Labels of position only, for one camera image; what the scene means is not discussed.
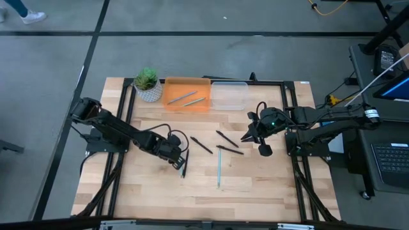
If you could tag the black diagonal desk leg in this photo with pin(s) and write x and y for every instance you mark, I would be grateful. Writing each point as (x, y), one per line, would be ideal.
(386, 30)

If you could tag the black desktop device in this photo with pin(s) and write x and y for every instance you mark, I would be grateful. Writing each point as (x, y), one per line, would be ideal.
(385, 59)

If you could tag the orange plastic bin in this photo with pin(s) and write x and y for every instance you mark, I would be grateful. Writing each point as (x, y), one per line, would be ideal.
(187, 94)

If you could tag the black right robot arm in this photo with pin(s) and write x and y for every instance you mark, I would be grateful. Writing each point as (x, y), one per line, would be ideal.
(335, 115)

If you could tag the white rod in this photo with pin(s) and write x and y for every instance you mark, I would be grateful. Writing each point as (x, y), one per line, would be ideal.
(377, 80)

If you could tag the grey chair base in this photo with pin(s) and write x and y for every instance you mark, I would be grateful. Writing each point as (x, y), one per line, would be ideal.
(9, 146)

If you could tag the monitor with blue screen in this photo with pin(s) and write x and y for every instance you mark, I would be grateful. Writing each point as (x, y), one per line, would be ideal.
(396, 89)

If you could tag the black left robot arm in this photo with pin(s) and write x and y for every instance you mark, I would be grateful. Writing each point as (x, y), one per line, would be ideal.
(115, 127)

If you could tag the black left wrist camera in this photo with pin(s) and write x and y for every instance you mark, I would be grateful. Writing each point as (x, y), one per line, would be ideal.
(175, 140)

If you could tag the person's leg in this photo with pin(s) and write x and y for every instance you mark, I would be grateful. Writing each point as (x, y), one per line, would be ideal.
(16, 6)

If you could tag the black pen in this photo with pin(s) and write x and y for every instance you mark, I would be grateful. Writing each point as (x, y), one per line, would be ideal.
(230, 149)
(201, 144)
(185, 164)
(227, 139)

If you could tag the black aluminium table frame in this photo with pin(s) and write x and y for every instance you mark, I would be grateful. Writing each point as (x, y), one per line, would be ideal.
(271, 82)

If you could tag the clear plastic bin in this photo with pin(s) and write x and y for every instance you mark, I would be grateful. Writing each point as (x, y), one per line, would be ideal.
(229, 95)

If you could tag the teal pen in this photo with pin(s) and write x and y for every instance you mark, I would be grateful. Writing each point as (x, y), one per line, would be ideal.
(219, 167)

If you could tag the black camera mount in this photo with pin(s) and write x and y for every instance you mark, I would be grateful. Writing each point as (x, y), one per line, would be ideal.
(253, 76)

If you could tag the succulent in white patterned pot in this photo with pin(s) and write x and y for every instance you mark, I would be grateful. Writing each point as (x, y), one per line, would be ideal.
(147, 84)

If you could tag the dark grey desk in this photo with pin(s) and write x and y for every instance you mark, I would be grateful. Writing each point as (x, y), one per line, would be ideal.
(383, 134)

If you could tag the black laptop keyboard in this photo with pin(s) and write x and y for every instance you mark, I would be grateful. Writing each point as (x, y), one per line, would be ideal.
(393, 163)

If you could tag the grey metal crossbar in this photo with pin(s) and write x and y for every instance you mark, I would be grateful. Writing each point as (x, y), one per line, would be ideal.
(191, 226)

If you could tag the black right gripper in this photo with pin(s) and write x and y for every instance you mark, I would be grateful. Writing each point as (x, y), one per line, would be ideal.
(271, 123)

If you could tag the cardboard box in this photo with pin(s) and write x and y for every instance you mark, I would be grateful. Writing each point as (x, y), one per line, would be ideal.
(405, 54)

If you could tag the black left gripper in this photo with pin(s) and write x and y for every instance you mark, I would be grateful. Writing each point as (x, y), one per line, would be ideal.
(166, 150)

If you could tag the person's shoe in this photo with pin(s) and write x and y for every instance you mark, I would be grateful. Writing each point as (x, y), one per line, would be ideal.
(33, 16)

